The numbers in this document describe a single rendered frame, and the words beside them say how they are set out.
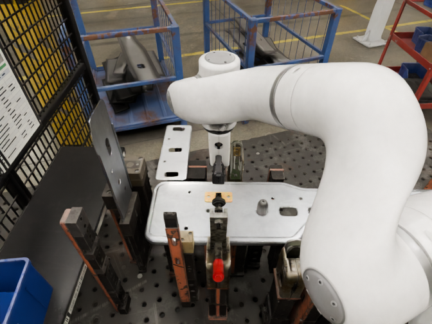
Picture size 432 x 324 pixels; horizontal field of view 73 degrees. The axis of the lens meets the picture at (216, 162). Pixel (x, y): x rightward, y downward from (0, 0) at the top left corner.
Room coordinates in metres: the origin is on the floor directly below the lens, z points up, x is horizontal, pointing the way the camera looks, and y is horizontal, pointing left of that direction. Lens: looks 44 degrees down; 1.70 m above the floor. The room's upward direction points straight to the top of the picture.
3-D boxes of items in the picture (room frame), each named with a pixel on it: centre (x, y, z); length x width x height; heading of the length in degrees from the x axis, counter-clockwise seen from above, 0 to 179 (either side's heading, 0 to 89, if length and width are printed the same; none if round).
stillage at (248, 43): (2.95, -0.43, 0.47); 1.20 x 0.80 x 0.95; 19
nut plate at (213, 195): (0.56, -0.01, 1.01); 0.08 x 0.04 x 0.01; 90
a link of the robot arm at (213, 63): (0.56, 0.00, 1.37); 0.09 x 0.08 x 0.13; 117
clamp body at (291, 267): (0.32, -0.18, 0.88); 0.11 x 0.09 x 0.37; 179
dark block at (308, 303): (0.30, -0.25, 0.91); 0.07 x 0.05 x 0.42; 179
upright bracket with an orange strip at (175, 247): (0.36, 0.10, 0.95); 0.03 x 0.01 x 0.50; 89
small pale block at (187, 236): (0.39, 0.07, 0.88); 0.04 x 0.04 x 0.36; 89
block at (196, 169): (0.70, 0.07, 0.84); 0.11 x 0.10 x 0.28; 179
